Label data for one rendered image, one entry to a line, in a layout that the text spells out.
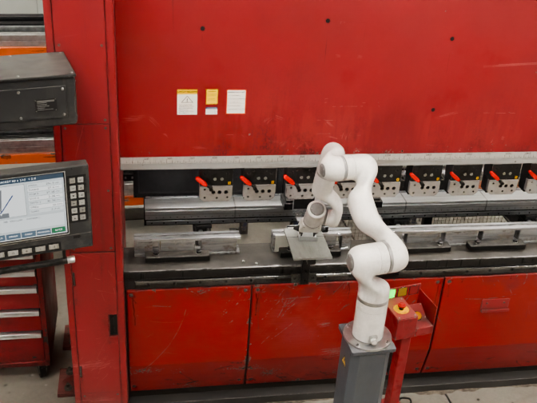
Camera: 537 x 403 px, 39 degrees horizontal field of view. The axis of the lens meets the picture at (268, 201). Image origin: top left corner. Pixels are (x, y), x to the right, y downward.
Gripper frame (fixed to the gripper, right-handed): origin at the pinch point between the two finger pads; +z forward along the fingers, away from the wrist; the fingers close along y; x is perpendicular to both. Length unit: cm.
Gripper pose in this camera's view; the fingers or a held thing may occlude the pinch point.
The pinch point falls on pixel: (308, 232)
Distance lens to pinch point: 362.2
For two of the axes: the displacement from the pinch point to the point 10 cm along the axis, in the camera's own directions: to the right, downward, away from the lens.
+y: -10.0, -0.3, -0.7
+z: -0.8, 3.6, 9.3
